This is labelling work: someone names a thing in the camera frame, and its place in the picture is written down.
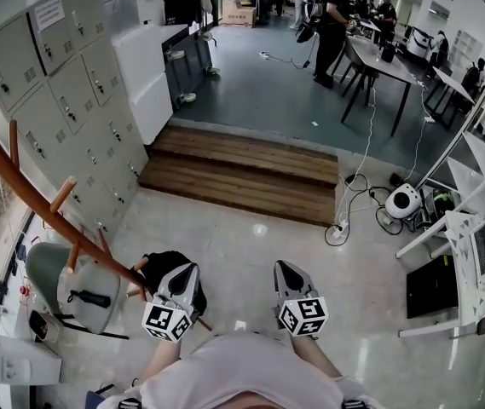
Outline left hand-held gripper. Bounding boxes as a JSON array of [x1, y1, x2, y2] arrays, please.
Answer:
[[141, 262, 203, 343]]

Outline black backpack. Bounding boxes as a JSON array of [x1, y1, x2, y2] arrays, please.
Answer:
[[142, 251, 208, 320]]

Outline white wall air conditioner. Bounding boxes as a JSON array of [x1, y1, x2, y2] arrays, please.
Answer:
[[429, 1, 453, 21]]

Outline black flat box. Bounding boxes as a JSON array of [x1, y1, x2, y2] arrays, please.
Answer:
[[405, 253, 459, 320]]

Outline brown wooden coat rack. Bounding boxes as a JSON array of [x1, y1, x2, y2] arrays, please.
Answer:
[[0, 89, 213, 331]]

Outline grey table with black legs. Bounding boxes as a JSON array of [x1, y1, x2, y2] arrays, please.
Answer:
[[339, 31, 424, 138], [424, 66, 478, 130]]

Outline person's right forearm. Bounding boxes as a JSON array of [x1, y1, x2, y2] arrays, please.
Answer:
[[289, 334, 344, 379]]

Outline white counter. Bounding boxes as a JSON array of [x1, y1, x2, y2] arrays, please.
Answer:
[[111, 23, 190, 145]]

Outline black cable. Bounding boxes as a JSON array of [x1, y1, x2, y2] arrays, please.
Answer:
[[324, 184, 396, 247]]

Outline white bar stool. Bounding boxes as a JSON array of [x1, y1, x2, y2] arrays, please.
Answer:
[[166, 50, 199, 104], [198, 31, 222, 78]]

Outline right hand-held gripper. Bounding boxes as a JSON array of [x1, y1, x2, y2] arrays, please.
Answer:
[[272, 260, 329, 339]]

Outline small white black device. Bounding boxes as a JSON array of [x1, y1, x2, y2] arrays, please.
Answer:
[[28, 310, 61, 343]]

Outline white metal shelf frame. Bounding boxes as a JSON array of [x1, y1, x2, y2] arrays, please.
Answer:
[[395, 48, 485, 341]]

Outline grey shell chair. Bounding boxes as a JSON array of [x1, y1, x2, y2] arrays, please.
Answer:
[[24, 242, 131, 341]]

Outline white paper notice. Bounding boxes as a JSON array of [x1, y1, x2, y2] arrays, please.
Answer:
[[34, 0, 66, 32]]

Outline grey chair with black legs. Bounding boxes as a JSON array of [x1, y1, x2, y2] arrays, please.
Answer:
[[330, 36, 380, 98]]

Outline grey metal locker cabinet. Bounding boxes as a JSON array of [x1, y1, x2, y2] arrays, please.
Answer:
[[0, 0, 150, 239]]

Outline black folded umbrella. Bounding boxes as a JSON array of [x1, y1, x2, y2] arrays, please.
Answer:
[[67, 289, 112, 308]]

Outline brown wooden steps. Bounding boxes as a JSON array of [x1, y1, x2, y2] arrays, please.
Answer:
[[136, 124, 340, 228]]

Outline white cardboard box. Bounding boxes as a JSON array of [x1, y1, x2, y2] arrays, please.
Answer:
[[0, 327, 63, 386]]

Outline white round device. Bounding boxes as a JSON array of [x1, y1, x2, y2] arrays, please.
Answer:
[[384, 182, 423, 222]]

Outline person's white shirt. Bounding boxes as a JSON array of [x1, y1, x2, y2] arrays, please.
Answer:
[[86, 331, 382, 409]]

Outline person's left forearm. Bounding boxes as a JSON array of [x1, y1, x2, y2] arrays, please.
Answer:
[[138, 337, 183, 385]]

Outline white cable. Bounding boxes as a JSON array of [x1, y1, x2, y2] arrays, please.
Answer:
[[334, 82, 378, 229]]

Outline brown cardboard box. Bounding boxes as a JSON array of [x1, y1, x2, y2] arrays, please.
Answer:
[[221, 0, 258, 27]]

